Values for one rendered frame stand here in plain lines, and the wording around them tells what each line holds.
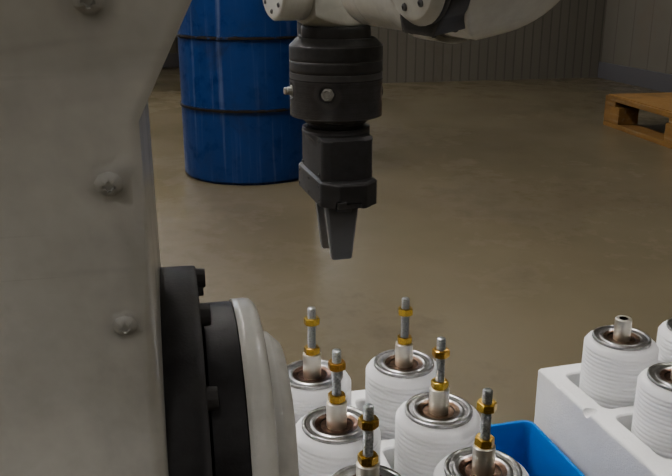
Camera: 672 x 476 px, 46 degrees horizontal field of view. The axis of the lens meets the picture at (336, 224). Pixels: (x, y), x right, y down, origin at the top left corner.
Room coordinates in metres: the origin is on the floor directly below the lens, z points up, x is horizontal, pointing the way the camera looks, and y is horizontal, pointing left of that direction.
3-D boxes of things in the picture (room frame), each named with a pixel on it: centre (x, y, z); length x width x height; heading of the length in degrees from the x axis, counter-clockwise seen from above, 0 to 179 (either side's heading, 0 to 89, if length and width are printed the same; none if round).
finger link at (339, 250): (0.74, -0.01, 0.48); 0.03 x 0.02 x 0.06; 106
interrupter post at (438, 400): (0.79, -0.11, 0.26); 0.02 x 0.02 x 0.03
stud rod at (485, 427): (0.68, -0.14, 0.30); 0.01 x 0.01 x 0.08
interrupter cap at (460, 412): (0.79, -0.11, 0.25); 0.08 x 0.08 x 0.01
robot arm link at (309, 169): (0.76, 0.00, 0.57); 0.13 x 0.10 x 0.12; 16
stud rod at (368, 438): (0.65, -0.03, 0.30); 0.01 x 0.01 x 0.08
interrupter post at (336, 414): (0.76, 0.00, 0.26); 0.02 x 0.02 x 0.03
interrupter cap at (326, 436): (0.76, 0.00, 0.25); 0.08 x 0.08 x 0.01
